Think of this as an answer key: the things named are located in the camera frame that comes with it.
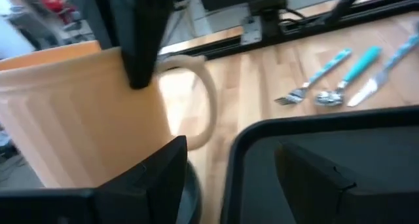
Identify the red background object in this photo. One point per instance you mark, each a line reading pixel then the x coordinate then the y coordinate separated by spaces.
pixel 55 1

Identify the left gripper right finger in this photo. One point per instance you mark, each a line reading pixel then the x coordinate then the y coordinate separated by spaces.
pixel 314 191

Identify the peach ribbed ceramic mug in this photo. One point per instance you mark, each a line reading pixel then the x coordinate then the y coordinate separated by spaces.
pixel 82 119

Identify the black plastic serving tray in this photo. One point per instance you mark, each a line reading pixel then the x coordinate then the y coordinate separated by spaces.
pixel 327 132

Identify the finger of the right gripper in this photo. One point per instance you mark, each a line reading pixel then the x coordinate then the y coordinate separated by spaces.
pixel 137 37

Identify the grey metal bracket plate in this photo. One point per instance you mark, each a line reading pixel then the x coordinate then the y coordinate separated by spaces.
pixel 251 30

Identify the black aluminium table frame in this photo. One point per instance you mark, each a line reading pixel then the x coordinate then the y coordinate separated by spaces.
pixel 386 7

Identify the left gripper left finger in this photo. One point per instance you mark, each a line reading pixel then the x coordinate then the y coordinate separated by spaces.
pixel 137 191

